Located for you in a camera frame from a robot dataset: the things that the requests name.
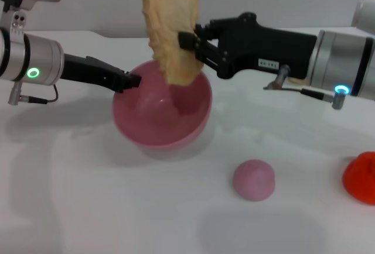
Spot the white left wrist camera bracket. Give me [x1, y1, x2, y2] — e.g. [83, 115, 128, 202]
[8, 9, 29, 37]

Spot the red pleated bun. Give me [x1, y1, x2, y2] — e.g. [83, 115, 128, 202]
[342, 152, 375, 206]

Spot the orange striped bread roll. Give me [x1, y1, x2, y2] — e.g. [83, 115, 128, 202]
[141, 0, 204, 87]

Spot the pink plastic bowl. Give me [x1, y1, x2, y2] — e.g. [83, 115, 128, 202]
[112, 61, 213, 150]

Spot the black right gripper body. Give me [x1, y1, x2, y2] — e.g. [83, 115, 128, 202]
[209, 12, 319, 80]

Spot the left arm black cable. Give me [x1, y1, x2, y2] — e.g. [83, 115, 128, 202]
[8, 85, 59, 105]

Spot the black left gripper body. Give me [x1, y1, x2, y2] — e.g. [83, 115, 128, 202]
[62, 54, 131, 91]

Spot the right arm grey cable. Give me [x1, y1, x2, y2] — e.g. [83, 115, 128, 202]
[262, 64, 352, 110]

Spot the pink round bun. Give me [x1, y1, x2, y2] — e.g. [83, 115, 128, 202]
[233, 159, 277, 202]

